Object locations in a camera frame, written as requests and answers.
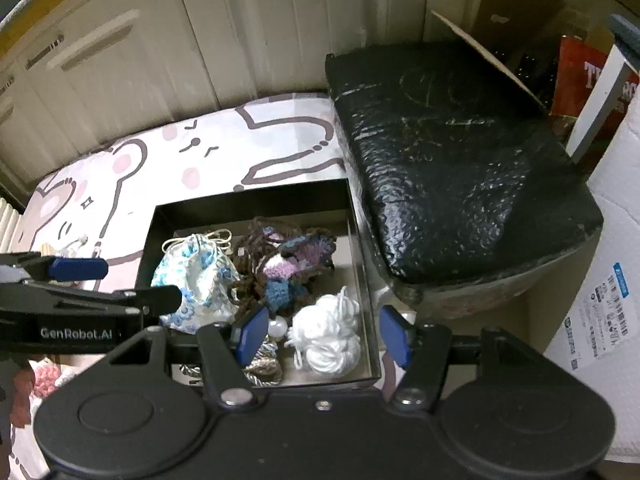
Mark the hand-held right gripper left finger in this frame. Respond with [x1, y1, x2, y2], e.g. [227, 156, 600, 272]
[50, 306, 270, 410]

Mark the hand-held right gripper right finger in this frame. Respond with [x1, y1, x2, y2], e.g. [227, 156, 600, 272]
[379, 305, 596, 411]

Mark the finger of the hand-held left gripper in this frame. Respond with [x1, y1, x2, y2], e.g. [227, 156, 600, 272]
[0, 254, 109, 286]
[0, 285, 182, 317]

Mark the blue floral drawstring pouch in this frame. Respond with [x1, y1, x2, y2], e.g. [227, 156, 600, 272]
[151, 232, 242, 333]

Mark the white yarn ball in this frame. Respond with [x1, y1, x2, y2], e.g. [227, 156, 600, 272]
[289, 286, 362, 376]

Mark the dark crochet yarn piece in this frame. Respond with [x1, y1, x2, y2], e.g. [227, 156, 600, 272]
[231, 216, 337, 313]

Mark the black cardboard box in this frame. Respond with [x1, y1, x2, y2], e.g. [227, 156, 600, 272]
[137, 177, 383, 392]

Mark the person's left hand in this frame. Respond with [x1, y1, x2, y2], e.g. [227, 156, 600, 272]
[9, 367, 35, 428]

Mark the printed bear blanket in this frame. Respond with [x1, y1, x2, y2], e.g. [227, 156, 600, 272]
[0, 92, 401, 480]

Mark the black wrapped cushion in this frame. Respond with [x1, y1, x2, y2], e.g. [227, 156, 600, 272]
[325, 41, 604, 321]

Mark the wrapped paper towel roll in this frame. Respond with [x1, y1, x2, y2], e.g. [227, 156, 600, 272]
[544, 105, 640, 461]

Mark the white flat board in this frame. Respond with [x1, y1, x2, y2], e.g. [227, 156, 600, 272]
[565, 44, 640, 163]

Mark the red box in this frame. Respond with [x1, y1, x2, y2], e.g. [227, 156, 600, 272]
[549, 35, 618, 128]

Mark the open brown cardboard box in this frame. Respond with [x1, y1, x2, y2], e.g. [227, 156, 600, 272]
[431, 0, 596, 113]

